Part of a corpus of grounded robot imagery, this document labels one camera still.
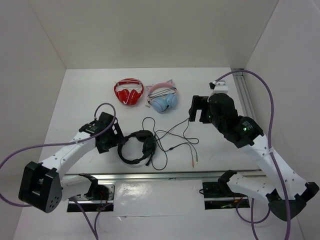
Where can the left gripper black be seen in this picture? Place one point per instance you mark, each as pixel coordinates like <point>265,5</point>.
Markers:
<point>117,139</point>

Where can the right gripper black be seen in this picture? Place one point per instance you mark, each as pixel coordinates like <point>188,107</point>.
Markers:
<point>199,102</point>

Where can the black headset with cable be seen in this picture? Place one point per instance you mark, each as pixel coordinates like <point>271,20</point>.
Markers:
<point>152,147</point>

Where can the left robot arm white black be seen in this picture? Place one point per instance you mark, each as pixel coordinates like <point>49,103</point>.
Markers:
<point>44,184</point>

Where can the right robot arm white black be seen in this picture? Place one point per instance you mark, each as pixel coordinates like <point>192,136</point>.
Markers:
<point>288,193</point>

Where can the blue pink cat-ear headphones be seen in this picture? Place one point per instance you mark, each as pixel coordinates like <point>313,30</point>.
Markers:
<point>162,96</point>

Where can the red headphones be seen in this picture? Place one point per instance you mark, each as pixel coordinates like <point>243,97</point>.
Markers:
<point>128,91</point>

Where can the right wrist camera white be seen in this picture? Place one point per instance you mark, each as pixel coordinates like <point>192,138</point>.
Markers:
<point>218,87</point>

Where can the aluminium rail right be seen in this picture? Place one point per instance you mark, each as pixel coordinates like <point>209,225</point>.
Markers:
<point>243,93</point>

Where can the aluminium rail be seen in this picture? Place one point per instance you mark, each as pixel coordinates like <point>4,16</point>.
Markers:
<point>103,186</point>
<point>243,93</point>

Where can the aluminium rail front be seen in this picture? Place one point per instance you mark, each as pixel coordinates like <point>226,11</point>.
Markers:
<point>103,186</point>

